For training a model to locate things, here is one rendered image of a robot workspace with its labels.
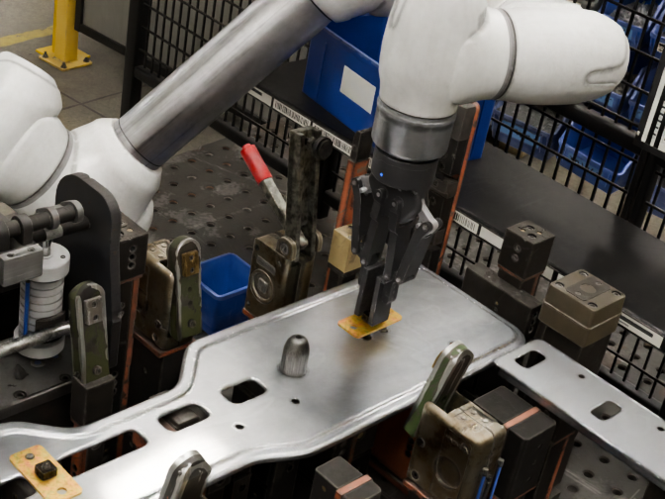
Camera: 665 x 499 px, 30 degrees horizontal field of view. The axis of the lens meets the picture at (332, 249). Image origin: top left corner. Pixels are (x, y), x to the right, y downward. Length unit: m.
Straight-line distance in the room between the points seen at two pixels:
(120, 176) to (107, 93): 2.48
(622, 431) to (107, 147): 0.92
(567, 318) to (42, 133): 0.84
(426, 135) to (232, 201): 1.09
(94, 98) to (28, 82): 2.47
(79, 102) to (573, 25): 3.11
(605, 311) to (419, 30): 0.51
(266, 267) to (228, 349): 0.17
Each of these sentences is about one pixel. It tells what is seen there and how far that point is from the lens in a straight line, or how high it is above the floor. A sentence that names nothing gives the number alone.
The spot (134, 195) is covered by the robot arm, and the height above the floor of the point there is 0.90.
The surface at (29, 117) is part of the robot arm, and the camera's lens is 1.93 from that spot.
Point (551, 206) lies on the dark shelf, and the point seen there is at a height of 1.03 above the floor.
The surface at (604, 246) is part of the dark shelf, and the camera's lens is 1.85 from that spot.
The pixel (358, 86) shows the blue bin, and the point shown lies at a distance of 1.98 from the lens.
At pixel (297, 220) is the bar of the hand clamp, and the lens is 1.57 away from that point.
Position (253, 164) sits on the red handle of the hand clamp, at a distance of 1.62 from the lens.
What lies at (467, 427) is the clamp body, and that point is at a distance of 1.38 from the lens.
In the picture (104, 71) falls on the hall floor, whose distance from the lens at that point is 4.62.
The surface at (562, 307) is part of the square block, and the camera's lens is 1.65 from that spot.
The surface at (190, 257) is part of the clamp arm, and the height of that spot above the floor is 1.09.
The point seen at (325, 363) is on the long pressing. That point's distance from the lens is 1.50.
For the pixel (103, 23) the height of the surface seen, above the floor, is 0.22.
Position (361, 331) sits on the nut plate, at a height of 1.03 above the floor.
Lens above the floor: 1.88
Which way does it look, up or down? 31 degrees down
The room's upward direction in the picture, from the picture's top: 11 degrees clockwise
